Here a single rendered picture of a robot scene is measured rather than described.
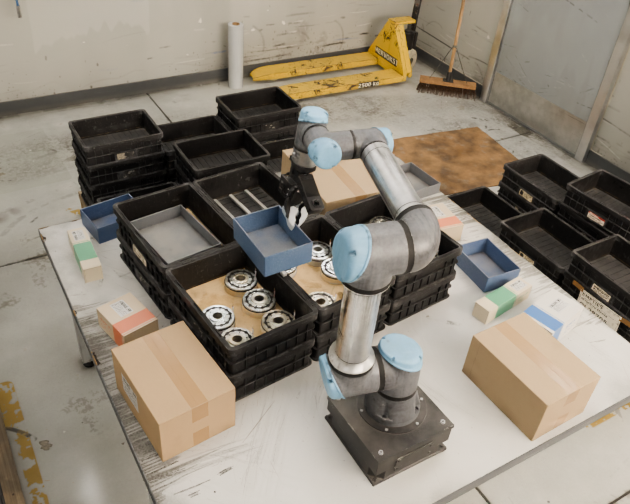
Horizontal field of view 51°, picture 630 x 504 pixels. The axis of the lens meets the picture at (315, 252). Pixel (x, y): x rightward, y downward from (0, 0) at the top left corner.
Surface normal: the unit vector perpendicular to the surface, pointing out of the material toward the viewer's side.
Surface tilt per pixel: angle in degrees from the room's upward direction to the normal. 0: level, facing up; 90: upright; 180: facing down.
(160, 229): 0
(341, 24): 90
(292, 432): 0
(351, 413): 2
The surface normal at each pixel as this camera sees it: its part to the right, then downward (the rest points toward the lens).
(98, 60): 0.51, 0.56
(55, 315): 0.07, -0.78
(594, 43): -0.86, 0.26
